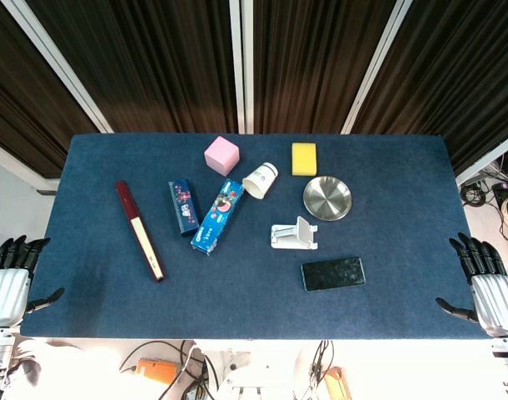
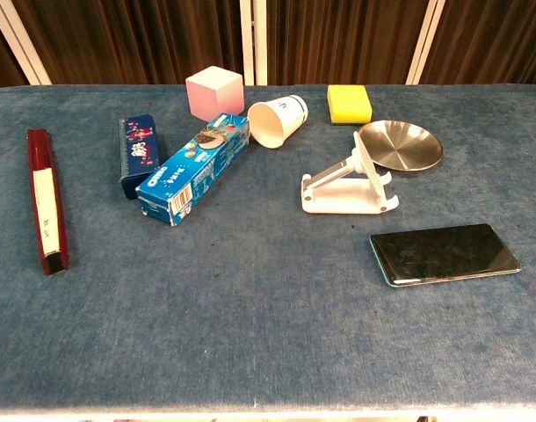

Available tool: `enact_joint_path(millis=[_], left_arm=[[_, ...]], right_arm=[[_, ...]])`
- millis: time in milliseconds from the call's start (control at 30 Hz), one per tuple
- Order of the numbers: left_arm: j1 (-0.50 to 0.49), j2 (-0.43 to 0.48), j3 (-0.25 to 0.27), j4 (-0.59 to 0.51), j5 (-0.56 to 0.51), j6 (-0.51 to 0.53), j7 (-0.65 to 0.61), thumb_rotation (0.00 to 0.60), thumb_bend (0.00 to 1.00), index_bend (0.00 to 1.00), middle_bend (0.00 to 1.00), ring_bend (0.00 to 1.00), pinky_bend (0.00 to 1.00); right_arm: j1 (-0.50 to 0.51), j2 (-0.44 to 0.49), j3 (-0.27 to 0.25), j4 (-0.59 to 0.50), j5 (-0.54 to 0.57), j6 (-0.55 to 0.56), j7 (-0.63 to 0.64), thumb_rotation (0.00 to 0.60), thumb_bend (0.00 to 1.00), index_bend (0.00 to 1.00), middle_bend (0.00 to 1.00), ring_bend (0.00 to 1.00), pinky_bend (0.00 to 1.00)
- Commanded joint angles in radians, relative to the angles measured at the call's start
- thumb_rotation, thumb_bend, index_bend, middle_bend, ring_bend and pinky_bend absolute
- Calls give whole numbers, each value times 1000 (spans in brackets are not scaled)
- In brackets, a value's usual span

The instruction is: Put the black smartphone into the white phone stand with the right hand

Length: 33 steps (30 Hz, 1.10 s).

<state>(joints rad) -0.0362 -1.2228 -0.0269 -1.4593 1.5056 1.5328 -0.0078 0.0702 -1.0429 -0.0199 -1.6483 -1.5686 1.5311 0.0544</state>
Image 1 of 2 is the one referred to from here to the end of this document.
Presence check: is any round stainless steel plate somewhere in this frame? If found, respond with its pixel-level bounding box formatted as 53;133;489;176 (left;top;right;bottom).
302;175;354;223

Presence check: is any black cable bundle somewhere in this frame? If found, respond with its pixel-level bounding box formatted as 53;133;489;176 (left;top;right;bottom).
460;160;508;237

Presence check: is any white frame post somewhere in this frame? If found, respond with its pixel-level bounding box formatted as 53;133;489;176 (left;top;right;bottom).
228;0;246;134
340;0;414;135
0;0;114;134
241;0;256;134

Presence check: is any orange box with cable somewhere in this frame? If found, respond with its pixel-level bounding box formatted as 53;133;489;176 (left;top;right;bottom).
131;357;181;385

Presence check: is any black smartphone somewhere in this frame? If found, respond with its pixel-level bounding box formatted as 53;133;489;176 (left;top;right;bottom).
300;256;367;293

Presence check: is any white frame beam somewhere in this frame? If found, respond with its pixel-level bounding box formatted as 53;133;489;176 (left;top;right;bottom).
455;128;508;188
0;137;62;181

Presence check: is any pink cube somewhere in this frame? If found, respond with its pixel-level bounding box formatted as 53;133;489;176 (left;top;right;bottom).
203;135;241;175

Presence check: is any dark red folded fan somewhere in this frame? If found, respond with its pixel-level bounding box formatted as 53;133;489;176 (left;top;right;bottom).
115;180;167;284

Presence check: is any orange tool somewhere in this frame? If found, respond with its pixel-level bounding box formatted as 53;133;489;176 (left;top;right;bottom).
323;366;356;400

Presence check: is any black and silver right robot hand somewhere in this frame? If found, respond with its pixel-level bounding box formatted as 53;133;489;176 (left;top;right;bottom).
436;232;508;339

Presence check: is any white folding phone stand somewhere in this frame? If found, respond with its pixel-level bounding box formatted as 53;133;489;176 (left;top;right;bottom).
271;216;320;251

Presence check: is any blue felt table cover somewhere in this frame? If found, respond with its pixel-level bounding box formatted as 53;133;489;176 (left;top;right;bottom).
18;132;495;341

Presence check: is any yellow sponge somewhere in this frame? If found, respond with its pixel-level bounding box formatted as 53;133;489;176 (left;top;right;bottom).
291;142;319;177

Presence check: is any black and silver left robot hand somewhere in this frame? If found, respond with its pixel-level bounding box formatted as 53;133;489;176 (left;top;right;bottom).
0;235;66;328

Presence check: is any dark blue patterned box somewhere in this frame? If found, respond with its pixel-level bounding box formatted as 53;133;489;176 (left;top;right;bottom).
167;178;201;238

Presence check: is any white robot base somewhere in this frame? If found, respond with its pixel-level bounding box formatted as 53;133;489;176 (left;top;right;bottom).
214;348;299;400

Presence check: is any white paper cup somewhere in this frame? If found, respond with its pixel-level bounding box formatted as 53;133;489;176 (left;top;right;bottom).
242;162;280;200

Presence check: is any dark brown pleated curtain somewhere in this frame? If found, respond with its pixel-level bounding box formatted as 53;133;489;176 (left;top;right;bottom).
25;0;239;134
0;0;102;178
252;0;399;135
352;0;508;177

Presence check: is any blue Oreo cookie box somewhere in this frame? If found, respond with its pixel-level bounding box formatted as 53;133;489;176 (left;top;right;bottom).
190;178;246;253

